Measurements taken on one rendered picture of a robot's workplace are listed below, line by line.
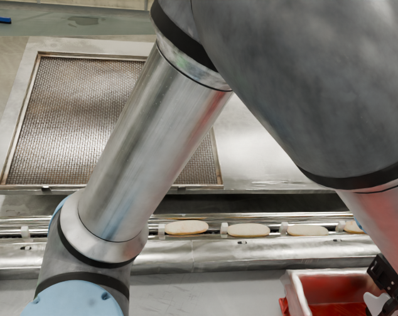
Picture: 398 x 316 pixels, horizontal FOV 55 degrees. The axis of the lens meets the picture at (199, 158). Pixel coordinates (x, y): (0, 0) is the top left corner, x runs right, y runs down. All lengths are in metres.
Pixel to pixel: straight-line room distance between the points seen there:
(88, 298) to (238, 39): 0.34
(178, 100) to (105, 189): 0.14
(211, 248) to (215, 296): 0.09
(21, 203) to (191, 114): 0.71
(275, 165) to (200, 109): 0.68
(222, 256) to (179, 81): 0.55
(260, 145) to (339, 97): 0.85
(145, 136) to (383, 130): 0.22
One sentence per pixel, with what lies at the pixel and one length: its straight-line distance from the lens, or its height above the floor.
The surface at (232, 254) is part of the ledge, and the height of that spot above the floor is 0.86.
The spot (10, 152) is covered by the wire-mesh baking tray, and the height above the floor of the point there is 0.91.
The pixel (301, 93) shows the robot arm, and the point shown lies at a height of 1.43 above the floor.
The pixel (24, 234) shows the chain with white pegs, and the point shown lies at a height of 0.86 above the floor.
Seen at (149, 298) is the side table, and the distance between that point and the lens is 0.80.
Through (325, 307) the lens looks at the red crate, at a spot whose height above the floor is 0.82.
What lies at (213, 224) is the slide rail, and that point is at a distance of 0.89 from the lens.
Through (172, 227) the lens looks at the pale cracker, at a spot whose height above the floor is 0.86.
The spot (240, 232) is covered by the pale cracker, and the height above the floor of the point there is 0.86.
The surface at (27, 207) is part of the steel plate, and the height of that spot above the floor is 0.82.
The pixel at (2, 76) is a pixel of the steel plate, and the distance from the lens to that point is 1.52.
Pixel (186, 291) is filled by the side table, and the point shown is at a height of 0.82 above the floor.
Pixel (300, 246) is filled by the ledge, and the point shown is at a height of 0.86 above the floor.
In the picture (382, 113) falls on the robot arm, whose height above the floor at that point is 1.42.
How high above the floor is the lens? 1.51
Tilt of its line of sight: 39 degrees down
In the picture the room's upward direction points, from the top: 8 degrees clockwise
